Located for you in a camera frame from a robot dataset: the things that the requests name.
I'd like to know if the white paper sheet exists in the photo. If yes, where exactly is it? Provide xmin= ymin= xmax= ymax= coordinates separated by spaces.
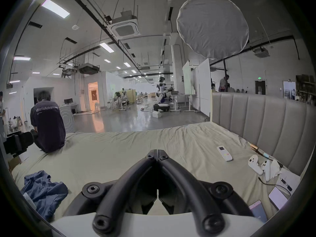
xmin=276 ymin=168 xmax=301 ymax=195

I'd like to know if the slim copper and blue tube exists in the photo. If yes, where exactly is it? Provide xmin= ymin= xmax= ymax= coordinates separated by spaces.
xmin=249 ymin=143 xmax=272 ymax=160

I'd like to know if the black cable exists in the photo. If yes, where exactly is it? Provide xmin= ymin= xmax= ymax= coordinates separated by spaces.
xmin=258 ymin=176 xmax=292 ymax=195

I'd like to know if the white hand controller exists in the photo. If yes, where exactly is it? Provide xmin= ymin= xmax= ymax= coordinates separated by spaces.
xmin=248 ymin=155 xmax=264 ymax=175
xmin=261 ymin=159 xmax=280 ymax=182

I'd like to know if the white humanoid robot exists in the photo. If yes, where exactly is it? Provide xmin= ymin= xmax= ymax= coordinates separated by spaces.
xmin=153 ymin=77 xmax=173 ymax=113

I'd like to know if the black office chair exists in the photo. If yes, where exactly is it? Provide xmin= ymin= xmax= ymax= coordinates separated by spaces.
xmin=3 ymin=131 xmax=35 ymax=158

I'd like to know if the phone with dark screen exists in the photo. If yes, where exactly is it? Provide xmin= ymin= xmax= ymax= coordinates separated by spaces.
xmin=248 ymin=200 xmax=268 ymax=223

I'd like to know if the white standing table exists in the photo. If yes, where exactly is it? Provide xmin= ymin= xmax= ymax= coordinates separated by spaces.
xmin=168 ymin=93 xmax=196 ymax=113

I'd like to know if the white washing machine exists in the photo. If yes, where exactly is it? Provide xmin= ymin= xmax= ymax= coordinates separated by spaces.
xmin=59 ymin=105 xmax=75 ymax=133

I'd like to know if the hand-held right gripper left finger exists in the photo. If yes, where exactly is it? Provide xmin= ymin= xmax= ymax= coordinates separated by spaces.
xmin=63 ymin=149 xmax=158 ymax=237

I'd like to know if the round white softbox lamp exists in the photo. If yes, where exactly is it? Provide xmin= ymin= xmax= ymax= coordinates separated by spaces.
xmin=176 ymin=0 xmax=250 ymax=91

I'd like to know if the bed with beige sheet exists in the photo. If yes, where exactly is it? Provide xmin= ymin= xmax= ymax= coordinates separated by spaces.
xmin=11 ymin=121 xmax=302 ymax=223

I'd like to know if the grey padded headboard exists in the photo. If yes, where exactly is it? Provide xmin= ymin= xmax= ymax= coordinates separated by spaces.
xmin=211 ymin=90 xmax=316 ymax=176

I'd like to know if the white remote control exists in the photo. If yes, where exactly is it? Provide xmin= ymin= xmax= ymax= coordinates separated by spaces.
xmin=217 ymin=146 xmax=233 ymax=162

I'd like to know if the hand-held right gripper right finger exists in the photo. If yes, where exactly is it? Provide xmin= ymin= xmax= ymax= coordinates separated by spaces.
xmin=157 ymin=149 xmax=255 ymax=237

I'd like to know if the blue garment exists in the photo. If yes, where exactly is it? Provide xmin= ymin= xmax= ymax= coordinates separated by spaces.
xmin=20 ymin=170 xmax=69 ymax=223

